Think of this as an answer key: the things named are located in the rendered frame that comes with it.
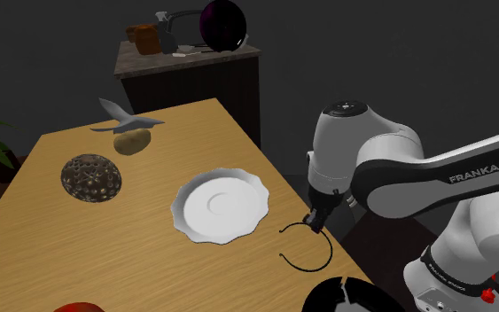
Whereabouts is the red round thing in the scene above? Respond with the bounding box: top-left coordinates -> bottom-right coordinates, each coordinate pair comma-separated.
52,301 -> 106,312

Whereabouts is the dark perforated dome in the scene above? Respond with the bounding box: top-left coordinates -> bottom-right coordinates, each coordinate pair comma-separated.
60,153 -> 123,204

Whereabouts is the dark cabinet with stone top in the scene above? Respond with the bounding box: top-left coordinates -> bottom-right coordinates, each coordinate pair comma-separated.
113,0 -> 262,150

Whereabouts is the wooden table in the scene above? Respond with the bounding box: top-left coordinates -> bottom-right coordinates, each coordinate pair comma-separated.
0,97 -> 373,312

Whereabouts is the brown potato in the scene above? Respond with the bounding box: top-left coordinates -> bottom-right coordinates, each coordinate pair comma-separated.
113,128 -> 152,157

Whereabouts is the white scalloped plate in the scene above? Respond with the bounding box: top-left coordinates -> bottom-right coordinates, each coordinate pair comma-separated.
170,167 -> 271,246

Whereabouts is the grey bird figure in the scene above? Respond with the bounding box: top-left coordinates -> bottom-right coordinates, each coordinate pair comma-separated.
90,97 -> 166,135

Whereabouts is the black round thing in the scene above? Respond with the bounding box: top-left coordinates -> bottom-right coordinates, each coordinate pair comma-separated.
301,276 -> 407,312

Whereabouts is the black thin open ring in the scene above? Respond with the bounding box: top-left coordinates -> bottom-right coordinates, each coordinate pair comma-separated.
278,222 -> 334,273

